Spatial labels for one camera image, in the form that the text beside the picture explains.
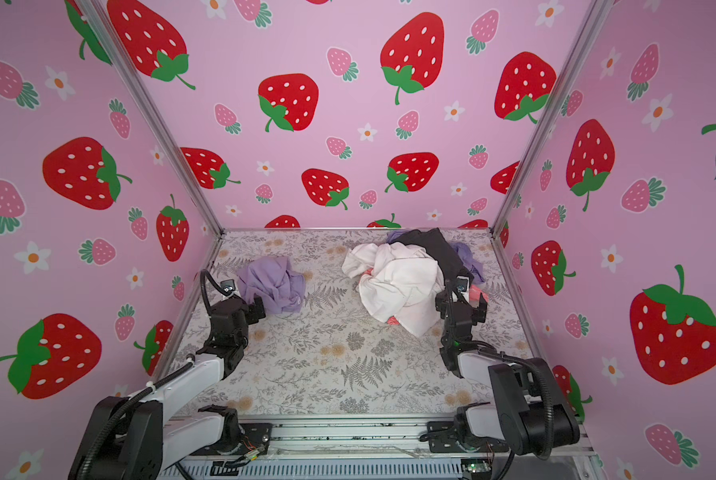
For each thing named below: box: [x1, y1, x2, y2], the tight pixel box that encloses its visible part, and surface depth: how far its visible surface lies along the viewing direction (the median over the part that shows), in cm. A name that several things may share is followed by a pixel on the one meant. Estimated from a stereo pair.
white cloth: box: [342, 242, 445, 337], surface depth 92 cm
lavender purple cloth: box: [236, 256, 306, 314], surface depth 98 cm
